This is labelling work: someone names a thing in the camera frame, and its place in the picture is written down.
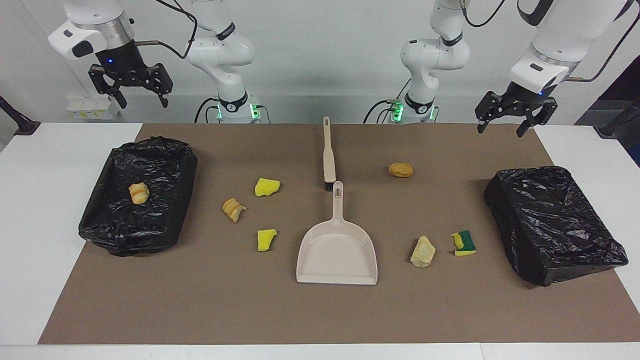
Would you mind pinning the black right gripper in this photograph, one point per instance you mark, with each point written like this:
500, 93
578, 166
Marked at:
122, 62

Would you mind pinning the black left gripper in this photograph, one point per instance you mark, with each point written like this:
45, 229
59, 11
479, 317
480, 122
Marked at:
522, 100

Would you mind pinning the brown oval bread roll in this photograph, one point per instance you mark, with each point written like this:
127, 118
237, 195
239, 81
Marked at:
401, 170

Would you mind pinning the green and yellow sponge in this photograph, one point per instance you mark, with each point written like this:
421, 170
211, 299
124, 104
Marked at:
466, 242

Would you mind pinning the striped croissant piece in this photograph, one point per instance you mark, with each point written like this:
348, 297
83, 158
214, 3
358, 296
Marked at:
139, 193
232, 207

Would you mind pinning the pale bread chunk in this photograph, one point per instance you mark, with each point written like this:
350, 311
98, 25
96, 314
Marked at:
423, 252

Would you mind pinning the yellow sponge piece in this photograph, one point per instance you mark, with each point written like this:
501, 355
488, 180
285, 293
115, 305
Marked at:
265, 240
266, 187

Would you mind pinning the beige hand brush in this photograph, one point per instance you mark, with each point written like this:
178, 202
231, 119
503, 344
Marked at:
328, 160

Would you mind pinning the beige plastic dustpan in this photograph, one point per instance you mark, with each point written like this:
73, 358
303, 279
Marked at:
335, 255

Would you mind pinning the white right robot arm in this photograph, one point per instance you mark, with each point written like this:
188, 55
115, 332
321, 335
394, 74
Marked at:
220, 50

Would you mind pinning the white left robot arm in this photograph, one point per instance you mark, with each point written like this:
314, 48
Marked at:
435, 55

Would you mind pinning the bin covered by black bag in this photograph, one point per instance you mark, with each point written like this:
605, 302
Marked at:
550, 225

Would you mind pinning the open bin with black bag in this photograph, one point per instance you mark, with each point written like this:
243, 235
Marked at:
115, 225

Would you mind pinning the black stand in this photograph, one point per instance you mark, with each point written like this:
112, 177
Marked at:
617, 122
22, 126

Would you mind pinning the brown table mat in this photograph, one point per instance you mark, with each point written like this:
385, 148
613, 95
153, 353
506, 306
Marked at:
320, 310

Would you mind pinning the white wall socket box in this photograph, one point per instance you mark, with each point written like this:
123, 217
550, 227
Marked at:
92, 109

